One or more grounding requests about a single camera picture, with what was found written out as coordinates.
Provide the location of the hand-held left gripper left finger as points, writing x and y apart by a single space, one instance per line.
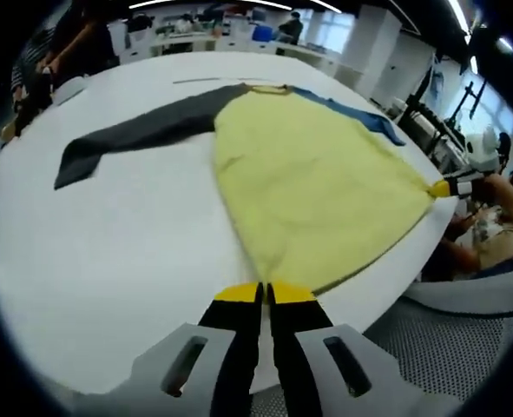
238 347

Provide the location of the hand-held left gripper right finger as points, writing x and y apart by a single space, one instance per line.
295 347

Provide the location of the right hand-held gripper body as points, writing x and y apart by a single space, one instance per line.
484 152

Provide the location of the yellow grey blue long-sleeve garment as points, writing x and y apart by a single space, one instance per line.
308 182

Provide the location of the person's right hand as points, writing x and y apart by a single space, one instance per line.
491 189

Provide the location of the black monitor stand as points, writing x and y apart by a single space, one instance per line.
471 104

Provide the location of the black metal rack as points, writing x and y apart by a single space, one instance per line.
429 121

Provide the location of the grey mesh office chair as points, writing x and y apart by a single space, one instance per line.
434 347

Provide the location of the ceiling light strips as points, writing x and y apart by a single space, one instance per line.
459 15

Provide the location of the blue plastic container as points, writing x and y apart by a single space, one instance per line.
262 34

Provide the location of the white lab counter cabinets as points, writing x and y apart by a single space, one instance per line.
204 43

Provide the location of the brown cardboard box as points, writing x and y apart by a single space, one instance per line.
5 132

